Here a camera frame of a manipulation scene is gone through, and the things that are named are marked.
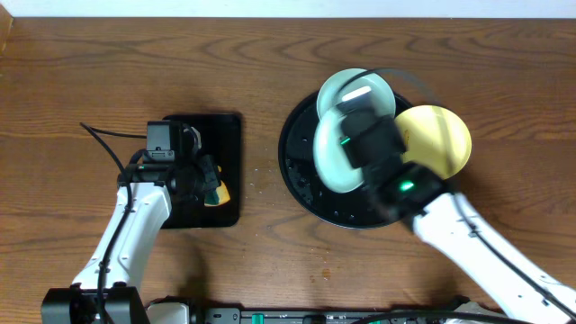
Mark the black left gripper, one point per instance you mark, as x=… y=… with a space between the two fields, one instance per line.
x=210 y=173

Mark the green and yellow sponge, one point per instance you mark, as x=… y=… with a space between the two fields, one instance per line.
x=214 y=189

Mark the yellow plate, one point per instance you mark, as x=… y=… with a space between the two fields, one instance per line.
x=436 y=138

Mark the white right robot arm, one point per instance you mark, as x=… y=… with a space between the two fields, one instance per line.
x=444 y=219

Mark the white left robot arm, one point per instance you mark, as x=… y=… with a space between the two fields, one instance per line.
x=107 y=290

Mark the round black tray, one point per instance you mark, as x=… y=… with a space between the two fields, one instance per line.
x=295 y=156

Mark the rectangular black tray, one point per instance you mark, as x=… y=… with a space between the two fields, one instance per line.
x=221 y=136

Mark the light green plate with stain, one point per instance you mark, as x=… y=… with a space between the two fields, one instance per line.
x=381 y=93

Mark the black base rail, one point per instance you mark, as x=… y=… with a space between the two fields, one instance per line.
x=288 y=316

